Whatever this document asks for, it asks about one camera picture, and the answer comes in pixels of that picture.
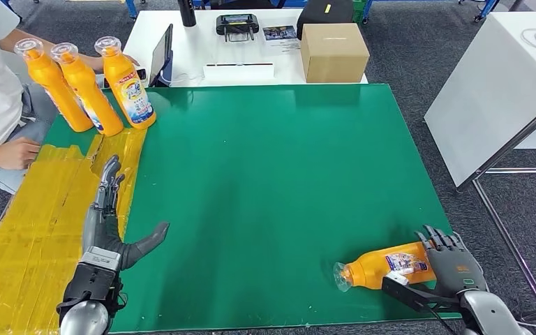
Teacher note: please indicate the person's right hand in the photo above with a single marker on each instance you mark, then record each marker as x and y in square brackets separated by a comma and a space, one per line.
[18, 153]

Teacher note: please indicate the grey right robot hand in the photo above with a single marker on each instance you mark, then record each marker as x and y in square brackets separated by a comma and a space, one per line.
[455, 266]

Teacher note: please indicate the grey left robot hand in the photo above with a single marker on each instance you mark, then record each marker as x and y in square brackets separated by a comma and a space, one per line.
[104, 231]

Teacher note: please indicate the person's left hand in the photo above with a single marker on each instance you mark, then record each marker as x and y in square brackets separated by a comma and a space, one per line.
[96, 64]

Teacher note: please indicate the orange detergent bottle clear cap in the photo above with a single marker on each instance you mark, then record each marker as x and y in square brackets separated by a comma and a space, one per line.
[48, 78]
[369, 270]
[87, 92]
[127, 88]

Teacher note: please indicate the person's left forearm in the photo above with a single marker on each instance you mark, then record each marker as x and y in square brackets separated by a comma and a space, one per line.
[18, 39]

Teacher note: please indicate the black tablet on stand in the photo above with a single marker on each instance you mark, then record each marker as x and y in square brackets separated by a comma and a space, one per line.
[160, 56]

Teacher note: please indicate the blue steel rack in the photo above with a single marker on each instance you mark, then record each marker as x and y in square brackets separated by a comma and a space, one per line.
[485, 8]
[131, 4]

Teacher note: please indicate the yellow taped cardboard sheet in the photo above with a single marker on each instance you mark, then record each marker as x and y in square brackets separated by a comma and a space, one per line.
[27, 240]

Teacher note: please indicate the white desk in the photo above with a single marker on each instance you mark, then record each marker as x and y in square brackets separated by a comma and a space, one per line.
[194, 49]

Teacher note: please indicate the black flask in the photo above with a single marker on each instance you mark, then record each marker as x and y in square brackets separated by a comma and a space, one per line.
[186, 12]

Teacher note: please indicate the long white box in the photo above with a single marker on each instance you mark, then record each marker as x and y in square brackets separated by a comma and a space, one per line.
[239, 73]

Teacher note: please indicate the black handheld controller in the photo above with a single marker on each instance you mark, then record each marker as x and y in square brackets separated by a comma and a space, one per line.
[237, 23]

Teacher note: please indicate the large white table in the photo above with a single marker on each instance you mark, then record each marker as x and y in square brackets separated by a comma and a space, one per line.
[490, 90]

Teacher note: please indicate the printed brochure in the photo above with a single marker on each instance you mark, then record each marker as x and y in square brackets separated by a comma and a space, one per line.
[280, 35]

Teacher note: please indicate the black bag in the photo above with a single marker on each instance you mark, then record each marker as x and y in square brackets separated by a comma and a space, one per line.
[323, 15]

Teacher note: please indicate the brown cardboard box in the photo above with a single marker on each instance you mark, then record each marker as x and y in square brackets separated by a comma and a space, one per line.
[335, 53]

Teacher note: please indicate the green plastic crate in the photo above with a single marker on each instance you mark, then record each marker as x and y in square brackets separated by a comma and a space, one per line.
[359, 11]

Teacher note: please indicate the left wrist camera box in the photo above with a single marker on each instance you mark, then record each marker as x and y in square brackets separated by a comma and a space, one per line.
[94, 273]

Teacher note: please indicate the metal table frame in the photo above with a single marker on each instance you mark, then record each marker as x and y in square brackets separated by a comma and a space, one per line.
[504, 151]

